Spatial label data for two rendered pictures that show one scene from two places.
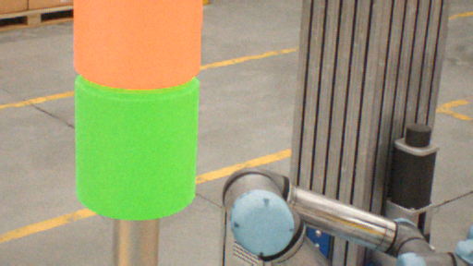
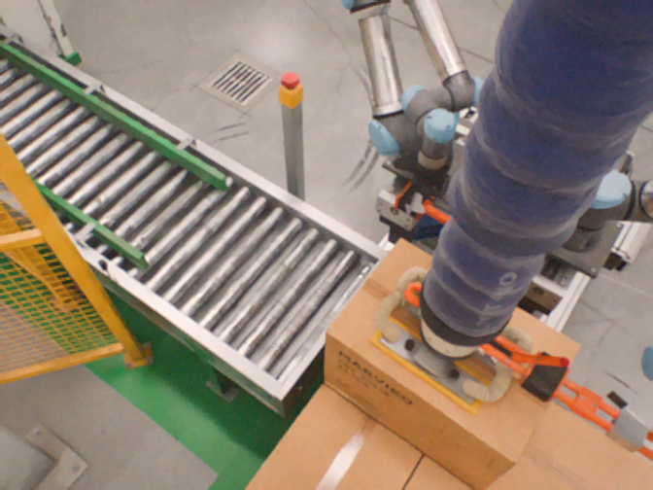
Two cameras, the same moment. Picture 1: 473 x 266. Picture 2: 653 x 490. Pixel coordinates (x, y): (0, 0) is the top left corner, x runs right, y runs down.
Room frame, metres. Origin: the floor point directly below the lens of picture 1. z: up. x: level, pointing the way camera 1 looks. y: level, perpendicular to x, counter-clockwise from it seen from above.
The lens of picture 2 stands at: (1.26, -1.47, 2.49)
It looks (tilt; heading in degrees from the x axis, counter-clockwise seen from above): 58 degrees down; 77
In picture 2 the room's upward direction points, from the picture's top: 1 degrees clockwise
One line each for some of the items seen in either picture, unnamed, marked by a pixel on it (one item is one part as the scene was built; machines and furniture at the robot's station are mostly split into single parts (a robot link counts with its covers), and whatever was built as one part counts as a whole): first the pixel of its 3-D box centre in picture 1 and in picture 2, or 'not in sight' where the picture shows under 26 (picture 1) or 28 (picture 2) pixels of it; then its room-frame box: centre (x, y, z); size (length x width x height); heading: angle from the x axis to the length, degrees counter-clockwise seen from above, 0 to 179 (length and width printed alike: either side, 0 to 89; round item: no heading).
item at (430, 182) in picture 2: not in sight; (430, 176); (1.78, -0.52, 1.22); 0.09 x 0.08 x 0.12; 130
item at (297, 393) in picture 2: not in sight; (337, 334); (1.52, -0.61, 0.47); 0.70 x 0.03 x 0.15; 42
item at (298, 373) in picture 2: not in sight; (338, 322); (1.52, -0.61, 0.58); 0.70 x 0.03 x 0.06; 42
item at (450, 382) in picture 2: not in sight; (430, 361); (1.68, -0.96, 0.97); 0.34 x 0.10 x 0.05; 130
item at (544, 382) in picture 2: not in sight; (543, 376); (1.92, -1.09, 1.08); 0.10 x 0.08 x 0.06; 40
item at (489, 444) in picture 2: not in sight; (439, 364); (1.77, -0.89, 0.75); 0.60 x 0.40 x 0.40; 131
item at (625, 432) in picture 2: not in sight; (627, 431); (2.05, -1.25, 1.07); 0.07 x 0.07 x 0.04; 40
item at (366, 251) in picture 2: not in sight; (166, 138); (0.98, 0.48, 0.50); 2.31 x 0.05 x 0.19; 132
